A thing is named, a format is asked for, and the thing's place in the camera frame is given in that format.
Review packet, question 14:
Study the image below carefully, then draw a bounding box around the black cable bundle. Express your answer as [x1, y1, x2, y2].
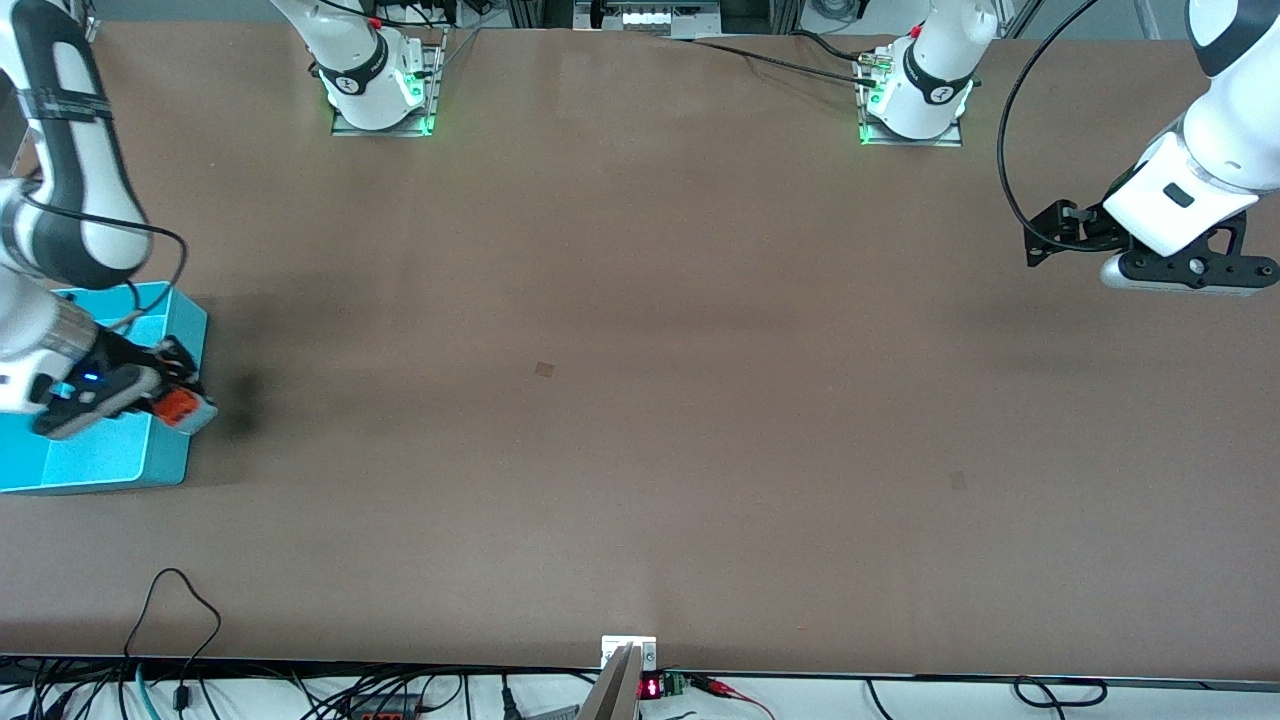
[0, 655, 581, 720]

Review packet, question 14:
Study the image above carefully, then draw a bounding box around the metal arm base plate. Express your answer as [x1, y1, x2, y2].
[857, 50, 965, 149]
[331, 28, 447, 138]

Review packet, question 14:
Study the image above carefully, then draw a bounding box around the black cable across table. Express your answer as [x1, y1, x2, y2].
[668, 30, 881, 89]

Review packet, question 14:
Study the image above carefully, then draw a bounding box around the orange toy bus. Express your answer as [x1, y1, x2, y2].
[155, 388, 218, 434]

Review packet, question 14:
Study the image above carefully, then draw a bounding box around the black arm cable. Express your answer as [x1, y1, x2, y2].
[20, 192, 189, 323]
[997, 0, 1101, 251]

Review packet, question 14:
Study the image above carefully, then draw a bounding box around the black looped cable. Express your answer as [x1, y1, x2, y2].
[122, 568, 223, 713]

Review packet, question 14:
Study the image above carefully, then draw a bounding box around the blue plastic box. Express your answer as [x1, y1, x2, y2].
[0, 281, 210, 496]

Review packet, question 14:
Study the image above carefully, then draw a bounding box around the aluminium frame equipment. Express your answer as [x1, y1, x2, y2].
[505, 0, 801, 39]

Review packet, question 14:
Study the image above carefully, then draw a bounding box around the white table edge bracket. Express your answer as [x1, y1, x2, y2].
[601, 635, 658, 672]

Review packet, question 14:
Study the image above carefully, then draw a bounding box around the grey camera mount bar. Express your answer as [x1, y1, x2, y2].
[578, 644, 643, 720]

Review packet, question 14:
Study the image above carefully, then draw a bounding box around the black coiled cable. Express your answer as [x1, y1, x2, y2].
[1012, 676, 1109, 709]

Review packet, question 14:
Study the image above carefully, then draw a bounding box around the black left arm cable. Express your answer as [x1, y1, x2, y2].
[997, 0, 1101, 251]

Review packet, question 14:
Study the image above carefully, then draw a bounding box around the red wire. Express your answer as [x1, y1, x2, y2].
[690, 676, 777, 720]

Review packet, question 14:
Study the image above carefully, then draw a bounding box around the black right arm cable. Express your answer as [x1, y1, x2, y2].
[20, 192, 189, 323]

